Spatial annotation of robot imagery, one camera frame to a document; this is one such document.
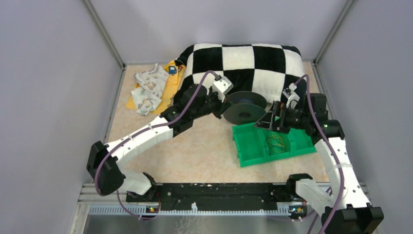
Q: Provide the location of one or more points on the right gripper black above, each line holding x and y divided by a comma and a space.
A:
268, 121

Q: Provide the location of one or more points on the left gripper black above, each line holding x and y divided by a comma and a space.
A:
222, 106

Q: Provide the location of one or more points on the dark grey filament spool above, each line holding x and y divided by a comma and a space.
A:
245, 107

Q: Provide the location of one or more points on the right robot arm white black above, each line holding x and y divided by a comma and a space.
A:
346, 209

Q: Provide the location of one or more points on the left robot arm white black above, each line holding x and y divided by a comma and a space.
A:
106, 161

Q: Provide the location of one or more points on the green three-compartment bin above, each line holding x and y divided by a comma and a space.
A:
256, 146

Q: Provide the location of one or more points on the black white checkered blanket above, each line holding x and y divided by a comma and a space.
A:
266, 69

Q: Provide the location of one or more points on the yellow cloth with truck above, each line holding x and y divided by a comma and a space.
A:
173, 82

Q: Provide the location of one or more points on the white patterned cloth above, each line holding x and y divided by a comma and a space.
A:
148, 95

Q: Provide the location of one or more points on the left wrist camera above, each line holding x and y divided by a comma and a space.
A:
222, 86

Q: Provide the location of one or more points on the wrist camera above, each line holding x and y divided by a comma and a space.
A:
222, 86
292, 97

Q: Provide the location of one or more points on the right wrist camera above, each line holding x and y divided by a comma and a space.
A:
292, 97

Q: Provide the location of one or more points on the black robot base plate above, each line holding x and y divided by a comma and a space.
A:
220, 197

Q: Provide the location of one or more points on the grey slotted cable duct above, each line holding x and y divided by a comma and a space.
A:
193, 210

